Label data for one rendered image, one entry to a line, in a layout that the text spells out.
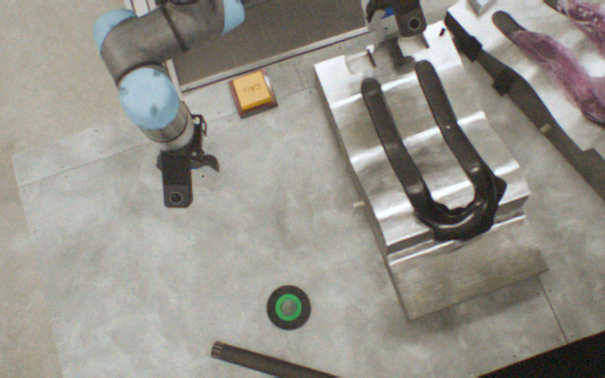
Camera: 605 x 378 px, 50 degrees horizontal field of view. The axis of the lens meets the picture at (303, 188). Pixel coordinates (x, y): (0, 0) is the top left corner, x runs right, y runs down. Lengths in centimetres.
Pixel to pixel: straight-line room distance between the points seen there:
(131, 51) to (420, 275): 61
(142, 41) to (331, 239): 51
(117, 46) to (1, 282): 141
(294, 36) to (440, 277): 109
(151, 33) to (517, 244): 71
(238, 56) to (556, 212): 111
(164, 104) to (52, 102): 148
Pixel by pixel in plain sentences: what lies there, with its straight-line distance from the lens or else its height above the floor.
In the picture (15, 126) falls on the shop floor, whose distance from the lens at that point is 241.
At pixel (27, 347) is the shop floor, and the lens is 223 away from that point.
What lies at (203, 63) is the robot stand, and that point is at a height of 21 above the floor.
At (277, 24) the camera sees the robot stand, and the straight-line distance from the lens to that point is 208.
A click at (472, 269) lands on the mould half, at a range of 120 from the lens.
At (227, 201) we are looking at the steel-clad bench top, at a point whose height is 80.
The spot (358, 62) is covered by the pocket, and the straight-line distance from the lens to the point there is 129.
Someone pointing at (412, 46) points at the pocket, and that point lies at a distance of 131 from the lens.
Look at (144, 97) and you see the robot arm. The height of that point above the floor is 120.
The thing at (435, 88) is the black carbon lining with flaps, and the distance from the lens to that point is 126.
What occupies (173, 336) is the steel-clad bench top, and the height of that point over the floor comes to 80.
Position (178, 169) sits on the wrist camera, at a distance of 110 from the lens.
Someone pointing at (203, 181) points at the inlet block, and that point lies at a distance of 123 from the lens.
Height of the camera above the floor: 202
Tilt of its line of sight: 75 degrees down
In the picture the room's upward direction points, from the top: 10 degrees counter-clockwise
